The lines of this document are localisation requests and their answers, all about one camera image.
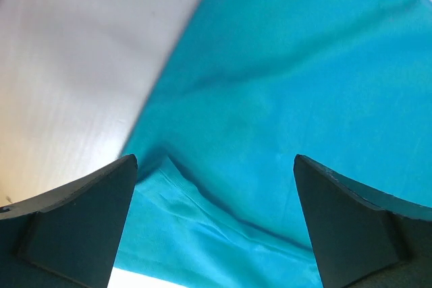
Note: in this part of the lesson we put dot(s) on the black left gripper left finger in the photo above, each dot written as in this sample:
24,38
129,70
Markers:
68,236

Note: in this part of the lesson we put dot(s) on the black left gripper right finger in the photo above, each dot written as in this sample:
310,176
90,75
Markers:
362,237

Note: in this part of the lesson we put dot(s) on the teal t shirt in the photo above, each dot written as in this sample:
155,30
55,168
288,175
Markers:
251,84

